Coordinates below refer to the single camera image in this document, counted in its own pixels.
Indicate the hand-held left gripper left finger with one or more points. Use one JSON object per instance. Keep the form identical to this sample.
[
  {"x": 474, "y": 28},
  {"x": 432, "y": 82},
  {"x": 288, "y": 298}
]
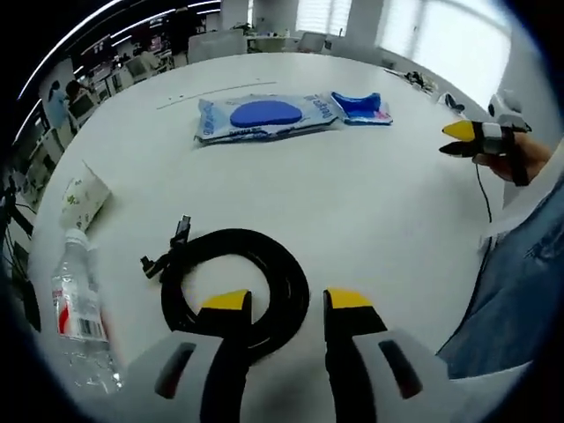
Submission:
[{"x": 185, "y": 374}]

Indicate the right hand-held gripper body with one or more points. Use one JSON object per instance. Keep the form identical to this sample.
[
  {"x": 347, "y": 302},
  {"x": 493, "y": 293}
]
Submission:
[{"x": 506, "y": 112}]

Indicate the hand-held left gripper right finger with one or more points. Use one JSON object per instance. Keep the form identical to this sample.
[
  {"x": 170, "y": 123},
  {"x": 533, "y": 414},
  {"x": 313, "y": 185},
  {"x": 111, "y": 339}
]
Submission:
[{"x": 379, "y": 370}]

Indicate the small blue packet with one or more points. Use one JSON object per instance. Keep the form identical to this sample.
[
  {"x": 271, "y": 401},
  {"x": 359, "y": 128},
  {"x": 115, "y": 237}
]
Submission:
[{"x": 359, "y": 108}]

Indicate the clear plastic water bottle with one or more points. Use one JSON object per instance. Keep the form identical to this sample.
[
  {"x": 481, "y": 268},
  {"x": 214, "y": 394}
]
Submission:
[{"x": 77, "y": 308}]

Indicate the large packet with blue oval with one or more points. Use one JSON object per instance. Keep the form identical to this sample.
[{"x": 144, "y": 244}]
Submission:
[{"x": 264, "y": 116}]

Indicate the floral paper cup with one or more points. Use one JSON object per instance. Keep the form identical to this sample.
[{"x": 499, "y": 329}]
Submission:
[{"x": 83, "y": 200}]

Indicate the small clutter pile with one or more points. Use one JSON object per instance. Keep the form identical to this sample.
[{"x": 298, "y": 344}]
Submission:
[{"x": 418, "y": 79}]

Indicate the person's right hand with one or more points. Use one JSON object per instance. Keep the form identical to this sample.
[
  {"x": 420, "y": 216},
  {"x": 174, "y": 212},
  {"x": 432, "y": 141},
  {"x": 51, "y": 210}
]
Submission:
[{"x": 529, "y": 158}]

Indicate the small black item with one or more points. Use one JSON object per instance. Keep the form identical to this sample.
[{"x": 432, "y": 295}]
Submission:
[{"x": 454, "y": 102}]

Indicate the person's white shirt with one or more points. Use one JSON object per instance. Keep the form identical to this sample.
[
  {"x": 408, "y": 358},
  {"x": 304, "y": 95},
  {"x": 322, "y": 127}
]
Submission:
[{"x": 524, "y": 207}]

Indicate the window with blinds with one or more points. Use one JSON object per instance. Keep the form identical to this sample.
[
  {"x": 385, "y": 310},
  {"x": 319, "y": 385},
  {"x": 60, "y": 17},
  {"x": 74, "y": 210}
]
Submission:
[
  {"x": 449, "y": 39},
  {"x": 326, "y": 15}
]

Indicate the white table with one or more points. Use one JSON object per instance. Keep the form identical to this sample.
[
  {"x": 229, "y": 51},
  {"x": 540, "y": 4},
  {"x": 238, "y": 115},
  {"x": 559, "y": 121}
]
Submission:
[{"x": 308, "y": 185}]

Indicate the black round pad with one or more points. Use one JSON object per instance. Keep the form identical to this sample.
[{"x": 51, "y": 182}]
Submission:
[{"x": 31, "y": 306}]

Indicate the black tripod stand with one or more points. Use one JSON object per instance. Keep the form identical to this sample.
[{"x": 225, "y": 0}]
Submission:
[{"x": 11, "y": 211}]

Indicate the thin white strip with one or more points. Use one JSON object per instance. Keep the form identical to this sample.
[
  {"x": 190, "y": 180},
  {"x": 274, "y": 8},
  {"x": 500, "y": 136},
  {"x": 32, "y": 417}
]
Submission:
[{"x": 216, "y": 92}]

